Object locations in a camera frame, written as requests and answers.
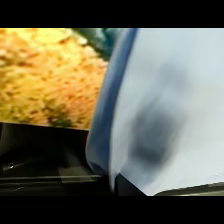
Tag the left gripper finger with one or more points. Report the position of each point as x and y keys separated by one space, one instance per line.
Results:
x=128 y=187

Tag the light blue shirt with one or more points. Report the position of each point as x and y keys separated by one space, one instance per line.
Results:
x=173 y=100

